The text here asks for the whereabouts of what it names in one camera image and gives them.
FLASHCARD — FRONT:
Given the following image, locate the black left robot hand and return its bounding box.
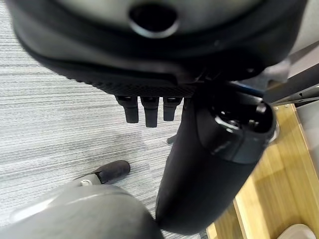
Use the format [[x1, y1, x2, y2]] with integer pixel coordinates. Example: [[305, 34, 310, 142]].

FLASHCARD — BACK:
[[7, 0, 306, 235]]

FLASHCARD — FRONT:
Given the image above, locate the dark robot foot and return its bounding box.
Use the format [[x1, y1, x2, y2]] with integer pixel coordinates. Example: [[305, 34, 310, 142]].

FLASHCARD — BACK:
[[98, 160, 132, 185]]

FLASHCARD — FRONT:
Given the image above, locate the beige slipper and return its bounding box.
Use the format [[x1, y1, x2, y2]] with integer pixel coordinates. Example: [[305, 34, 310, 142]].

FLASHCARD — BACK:
[[277, 223, 318, 239]]

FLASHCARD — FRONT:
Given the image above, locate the dark metal frame bar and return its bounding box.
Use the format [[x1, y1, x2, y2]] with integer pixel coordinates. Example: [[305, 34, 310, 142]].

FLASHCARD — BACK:
[[264, 72, 319, 108]]

